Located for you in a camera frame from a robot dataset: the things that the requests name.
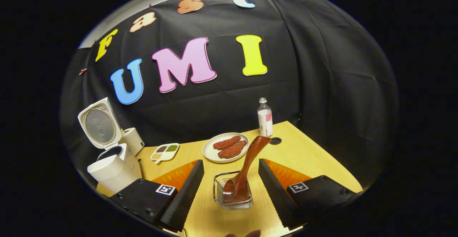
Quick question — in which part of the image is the white toaster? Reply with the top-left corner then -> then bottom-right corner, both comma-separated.
120,127 -> 145,156

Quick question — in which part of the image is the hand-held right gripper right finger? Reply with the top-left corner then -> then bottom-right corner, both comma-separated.
258,158 -> 358,230

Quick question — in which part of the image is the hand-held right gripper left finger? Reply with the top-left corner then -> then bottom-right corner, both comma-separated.
109,159 -> 205,232

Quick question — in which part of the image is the black backdrop cloth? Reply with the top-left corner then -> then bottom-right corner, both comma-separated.
59,0 -> 399,194

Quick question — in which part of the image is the brown wooden spoon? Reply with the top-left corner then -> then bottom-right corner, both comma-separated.
223,135 -> 272,204

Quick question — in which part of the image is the wire chopstick holder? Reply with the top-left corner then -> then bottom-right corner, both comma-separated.
213,171 -> 253,210

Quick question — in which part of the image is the white round plate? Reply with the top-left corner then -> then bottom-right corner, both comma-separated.
203,133 -> 250,163

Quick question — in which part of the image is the white rice cooker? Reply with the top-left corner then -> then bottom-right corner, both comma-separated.
78,97 -> 143,194

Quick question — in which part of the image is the red sausage piece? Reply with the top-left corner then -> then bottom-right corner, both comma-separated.
218,140 -> 248,159
213,135 -> 242,150

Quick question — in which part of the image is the white divided grain dish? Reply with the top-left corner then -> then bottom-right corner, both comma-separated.
150,143 -> 180,164

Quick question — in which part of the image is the clear bottle pink label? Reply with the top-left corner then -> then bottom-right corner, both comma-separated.
257,97 -> 273,137

